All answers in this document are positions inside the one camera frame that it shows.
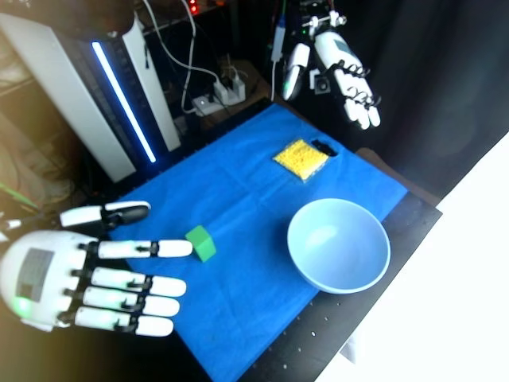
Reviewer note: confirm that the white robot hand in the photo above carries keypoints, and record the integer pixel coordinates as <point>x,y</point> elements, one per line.
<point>332,49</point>
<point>36,270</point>

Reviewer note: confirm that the green block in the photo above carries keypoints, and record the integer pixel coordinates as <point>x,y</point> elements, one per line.
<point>203,244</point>

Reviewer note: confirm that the small black object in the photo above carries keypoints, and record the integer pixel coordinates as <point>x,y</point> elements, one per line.
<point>325,148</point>

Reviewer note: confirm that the black curtain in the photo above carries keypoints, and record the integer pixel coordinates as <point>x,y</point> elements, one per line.
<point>437,59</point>

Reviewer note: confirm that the white plug adapter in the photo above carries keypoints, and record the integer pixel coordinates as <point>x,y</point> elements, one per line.
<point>230,93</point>

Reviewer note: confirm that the white power strip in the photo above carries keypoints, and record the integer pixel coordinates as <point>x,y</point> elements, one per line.
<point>204,104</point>

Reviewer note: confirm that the blue cloth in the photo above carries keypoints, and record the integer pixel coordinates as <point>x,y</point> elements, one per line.
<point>246,191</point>

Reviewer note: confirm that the white tower with blue light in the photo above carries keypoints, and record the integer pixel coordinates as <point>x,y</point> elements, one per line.
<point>59,79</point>

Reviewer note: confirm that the light blue bowl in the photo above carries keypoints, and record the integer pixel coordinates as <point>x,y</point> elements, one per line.
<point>338,246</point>

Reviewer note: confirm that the black wrist camera white bracket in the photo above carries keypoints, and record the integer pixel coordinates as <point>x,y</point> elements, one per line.
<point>321,85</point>

